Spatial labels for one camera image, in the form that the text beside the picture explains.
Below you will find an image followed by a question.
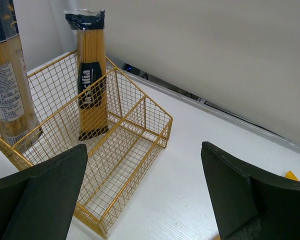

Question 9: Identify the black label spaghetti bag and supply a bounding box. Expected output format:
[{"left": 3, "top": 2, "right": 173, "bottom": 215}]
[{"left": 65, "top": 10, "right": 109, "bottom": 141}]

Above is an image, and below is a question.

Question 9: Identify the blue label spaghetti bag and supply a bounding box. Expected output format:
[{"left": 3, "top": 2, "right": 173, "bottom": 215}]
[{"left": 0, "top": 0, "right": 43, "bottom": 153}]

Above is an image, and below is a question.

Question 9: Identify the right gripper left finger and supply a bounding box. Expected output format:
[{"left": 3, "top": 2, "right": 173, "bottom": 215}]
[{"left": 0, "top": 144, "right": 88, "bottom": 240}]

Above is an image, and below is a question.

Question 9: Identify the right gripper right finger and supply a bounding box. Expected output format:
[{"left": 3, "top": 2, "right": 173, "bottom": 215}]
[{"left": 201, "top": 141, "right": 300, "bottom": 240}]

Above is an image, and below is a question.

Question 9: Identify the yellow spaghetti bag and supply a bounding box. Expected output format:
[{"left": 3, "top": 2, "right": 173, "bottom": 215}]
[{"left": 285, "top": 171, "right": 299, "bottom": 181}]

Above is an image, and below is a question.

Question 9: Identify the gold wire basket shelf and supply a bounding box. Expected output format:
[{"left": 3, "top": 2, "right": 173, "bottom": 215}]
[{"left": 0, "top": 51, "right": 173, "bottom": 238}]

